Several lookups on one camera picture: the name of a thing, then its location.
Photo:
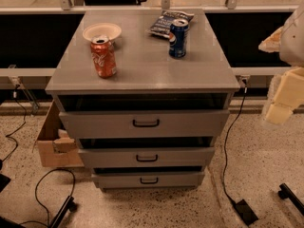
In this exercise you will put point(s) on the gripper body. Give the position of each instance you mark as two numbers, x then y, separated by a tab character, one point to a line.
294	43

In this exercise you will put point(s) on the grey bottom drawer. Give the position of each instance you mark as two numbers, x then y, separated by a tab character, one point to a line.
148	180

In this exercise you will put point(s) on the grey drawer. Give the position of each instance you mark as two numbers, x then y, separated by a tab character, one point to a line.
148	180
146	157
144	124

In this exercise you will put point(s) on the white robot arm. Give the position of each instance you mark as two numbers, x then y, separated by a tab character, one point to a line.
288	41

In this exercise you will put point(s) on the grey top drawer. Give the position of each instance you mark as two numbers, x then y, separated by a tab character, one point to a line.
144	124

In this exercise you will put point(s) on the grey drawer cabinet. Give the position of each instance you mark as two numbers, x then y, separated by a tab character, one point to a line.
147	79

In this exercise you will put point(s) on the grey middle drawer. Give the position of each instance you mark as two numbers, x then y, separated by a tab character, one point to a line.
146	157

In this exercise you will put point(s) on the black caster leg right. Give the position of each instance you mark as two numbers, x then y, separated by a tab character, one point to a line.
286	193

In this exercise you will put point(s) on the blue Pepsi can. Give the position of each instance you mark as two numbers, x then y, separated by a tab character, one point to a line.
178	37

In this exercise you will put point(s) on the black power adapter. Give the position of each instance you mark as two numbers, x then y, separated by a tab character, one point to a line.
245	212

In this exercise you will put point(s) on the blue chip bag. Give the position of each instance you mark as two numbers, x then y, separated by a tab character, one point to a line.
161	26

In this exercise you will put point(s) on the white paper bowl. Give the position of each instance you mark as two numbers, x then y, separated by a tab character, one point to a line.
112	31

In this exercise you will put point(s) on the orange Coca-Cola can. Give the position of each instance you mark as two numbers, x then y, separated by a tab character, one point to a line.
103	56

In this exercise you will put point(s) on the brown cardboard box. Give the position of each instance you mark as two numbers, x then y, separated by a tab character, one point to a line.
55	147

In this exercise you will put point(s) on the black chair base leg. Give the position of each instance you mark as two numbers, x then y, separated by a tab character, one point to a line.
68	205

